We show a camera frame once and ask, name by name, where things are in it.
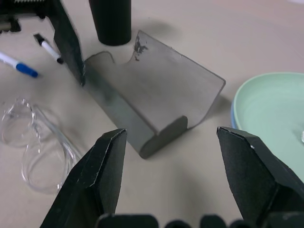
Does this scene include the grey glasses case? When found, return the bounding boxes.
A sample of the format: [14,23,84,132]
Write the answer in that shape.
[83,30,227,160]

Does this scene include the black cup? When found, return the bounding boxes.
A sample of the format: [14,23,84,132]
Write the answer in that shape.
[89,0,132,47]

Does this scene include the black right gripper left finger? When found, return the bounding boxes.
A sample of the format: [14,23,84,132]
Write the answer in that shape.
[40,128,128,228]

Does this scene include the white marker with blue cap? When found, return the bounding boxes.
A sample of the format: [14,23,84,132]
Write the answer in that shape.
[0,51,39,78]

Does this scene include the mint green plate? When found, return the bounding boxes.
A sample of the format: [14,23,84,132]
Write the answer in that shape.
[233,72,304,158]

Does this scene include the clear plastic glasses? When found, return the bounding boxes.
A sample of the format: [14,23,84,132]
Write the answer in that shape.
[0,98,83,194]

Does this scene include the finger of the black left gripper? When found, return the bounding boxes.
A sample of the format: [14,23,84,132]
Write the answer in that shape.
[48,0,86,87]

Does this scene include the white marker with black cap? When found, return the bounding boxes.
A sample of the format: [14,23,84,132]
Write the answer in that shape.
[33,34,64,65]

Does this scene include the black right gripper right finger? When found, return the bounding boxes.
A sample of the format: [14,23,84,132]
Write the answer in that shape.
[217,126,304,228]

